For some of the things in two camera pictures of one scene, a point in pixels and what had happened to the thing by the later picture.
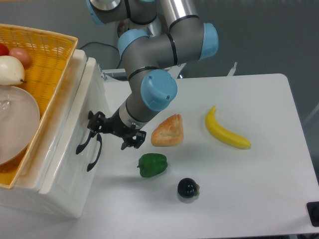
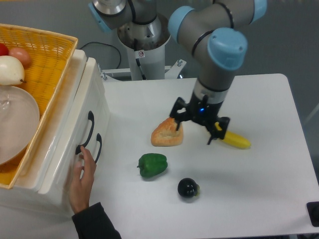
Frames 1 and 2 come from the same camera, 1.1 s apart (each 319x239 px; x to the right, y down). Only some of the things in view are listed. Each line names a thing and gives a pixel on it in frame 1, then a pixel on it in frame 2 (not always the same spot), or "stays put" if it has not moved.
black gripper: x=113 y=124 to x=202 y=113
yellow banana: x=215 y=127 stays put
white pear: x=11 y=71 stays put
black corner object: x=313 y=208 stays put
